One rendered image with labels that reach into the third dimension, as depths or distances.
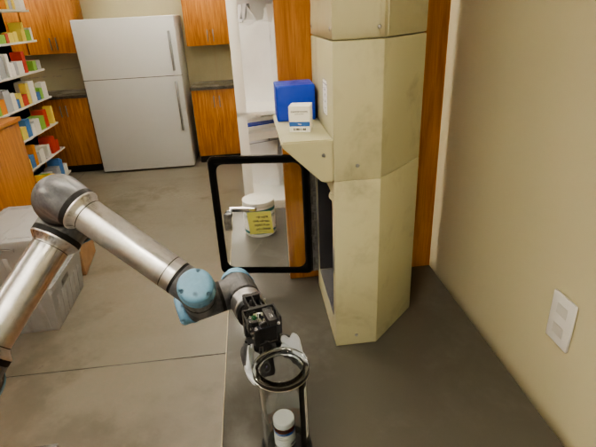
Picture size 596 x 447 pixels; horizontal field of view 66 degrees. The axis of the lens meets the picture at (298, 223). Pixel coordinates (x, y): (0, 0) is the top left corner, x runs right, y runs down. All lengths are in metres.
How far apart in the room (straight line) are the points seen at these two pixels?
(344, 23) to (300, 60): 0.38
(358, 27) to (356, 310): 0.69
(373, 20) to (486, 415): 0.88
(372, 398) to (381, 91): 0.70
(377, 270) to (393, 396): 0.30
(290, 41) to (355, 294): 0.71
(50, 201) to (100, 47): 5.06
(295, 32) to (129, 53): 4.75
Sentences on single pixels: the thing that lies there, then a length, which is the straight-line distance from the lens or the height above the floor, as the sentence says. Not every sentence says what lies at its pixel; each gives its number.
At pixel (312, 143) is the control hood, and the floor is 1.50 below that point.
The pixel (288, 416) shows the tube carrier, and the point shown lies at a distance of 0.93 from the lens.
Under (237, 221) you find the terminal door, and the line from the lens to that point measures 1.46.
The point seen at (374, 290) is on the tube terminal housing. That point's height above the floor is 1.11.
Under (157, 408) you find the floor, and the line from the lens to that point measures 2.58.
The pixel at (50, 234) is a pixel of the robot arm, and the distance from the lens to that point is 1.20.
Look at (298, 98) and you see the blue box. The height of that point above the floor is 1.57.
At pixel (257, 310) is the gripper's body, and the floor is 1.20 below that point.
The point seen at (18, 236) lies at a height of 0.65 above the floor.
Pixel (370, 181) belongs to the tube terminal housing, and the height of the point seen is 1.40.
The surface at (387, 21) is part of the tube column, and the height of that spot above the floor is 1.74.
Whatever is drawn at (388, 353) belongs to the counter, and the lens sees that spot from 1.29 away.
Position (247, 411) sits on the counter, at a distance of 1.15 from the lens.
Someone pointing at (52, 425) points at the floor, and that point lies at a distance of 2.72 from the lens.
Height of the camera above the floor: 1.77
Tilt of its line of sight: 25 degrees down
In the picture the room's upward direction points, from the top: 3 degrees counter-clockwise
